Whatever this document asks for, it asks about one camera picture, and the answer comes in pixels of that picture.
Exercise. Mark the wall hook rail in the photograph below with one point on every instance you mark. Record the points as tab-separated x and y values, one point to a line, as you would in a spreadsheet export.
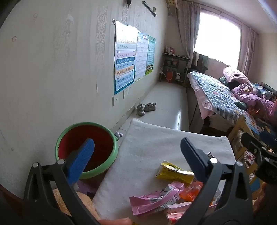
149	8

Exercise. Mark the window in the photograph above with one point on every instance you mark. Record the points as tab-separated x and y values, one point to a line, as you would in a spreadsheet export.
218	36

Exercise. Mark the large blue-bordered wall poster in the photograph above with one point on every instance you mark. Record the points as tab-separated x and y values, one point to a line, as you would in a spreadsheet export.
125	60

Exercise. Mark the metal shelf rack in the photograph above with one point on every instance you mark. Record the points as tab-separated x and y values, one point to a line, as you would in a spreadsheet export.
173	65

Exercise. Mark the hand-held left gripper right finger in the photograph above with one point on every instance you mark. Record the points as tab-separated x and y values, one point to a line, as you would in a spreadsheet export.
192	155

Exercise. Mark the pink patterned curtain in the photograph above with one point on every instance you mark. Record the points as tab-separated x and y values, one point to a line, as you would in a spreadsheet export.
187	32
247	49

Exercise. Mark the colourful picture book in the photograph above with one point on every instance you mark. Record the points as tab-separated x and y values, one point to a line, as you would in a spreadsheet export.
253	124

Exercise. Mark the yellow snack wrapper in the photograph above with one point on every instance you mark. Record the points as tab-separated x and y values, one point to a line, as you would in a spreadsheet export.
171	173

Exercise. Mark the white towel mat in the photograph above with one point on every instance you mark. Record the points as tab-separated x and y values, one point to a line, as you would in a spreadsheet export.
155	140

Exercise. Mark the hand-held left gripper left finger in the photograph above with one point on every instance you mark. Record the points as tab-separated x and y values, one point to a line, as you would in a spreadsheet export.
83	158

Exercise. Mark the large pink snack wrapper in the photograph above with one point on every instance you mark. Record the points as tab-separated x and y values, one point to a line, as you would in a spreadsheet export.
151	199

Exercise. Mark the pink bed sheet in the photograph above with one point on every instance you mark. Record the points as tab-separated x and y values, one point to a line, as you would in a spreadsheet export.
203	106

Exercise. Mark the purple jacket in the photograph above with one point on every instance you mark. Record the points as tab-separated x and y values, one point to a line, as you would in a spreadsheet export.
251	97

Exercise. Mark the white wall socket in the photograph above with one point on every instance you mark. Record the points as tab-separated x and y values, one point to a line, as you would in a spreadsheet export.
125	93
113	101

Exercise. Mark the tan plush toy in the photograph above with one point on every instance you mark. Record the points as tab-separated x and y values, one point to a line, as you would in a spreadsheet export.
86	201

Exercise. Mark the small pink white wrapper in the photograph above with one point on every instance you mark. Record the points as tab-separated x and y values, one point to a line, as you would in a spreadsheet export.
177	211

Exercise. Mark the grey sneaker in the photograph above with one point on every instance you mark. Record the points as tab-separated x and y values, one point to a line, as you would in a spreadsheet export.
150	107
140	109

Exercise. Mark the crumpled paper scrap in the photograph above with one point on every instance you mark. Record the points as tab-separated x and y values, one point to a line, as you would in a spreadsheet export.
119	134

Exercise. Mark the orange snack wrapper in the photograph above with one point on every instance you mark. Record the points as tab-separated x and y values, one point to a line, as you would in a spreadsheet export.
190	192

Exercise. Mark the red bucket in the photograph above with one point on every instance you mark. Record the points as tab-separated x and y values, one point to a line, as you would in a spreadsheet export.
169	76

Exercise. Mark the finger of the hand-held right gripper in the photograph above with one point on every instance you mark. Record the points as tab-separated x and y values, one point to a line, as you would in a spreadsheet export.
269	138
251	141

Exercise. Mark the green-bordered wall poster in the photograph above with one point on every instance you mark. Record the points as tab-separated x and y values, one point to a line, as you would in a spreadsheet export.
150	56

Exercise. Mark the green and red plastic basin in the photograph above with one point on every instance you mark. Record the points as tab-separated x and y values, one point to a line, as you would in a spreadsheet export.
97	138

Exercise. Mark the pale chart wall poster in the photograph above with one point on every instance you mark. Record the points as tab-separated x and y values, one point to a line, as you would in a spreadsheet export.
141	58

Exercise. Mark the patchwork quilt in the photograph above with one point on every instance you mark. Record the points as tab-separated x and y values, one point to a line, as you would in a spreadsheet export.
218	95

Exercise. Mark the wooden chair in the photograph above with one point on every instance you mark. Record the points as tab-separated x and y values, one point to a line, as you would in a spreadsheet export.
238	129

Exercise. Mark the dark hanging clothes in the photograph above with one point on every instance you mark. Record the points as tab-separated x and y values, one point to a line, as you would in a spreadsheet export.
201	61

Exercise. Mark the pink pillow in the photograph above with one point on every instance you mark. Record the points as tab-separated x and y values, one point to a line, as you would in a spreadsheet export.
235	75

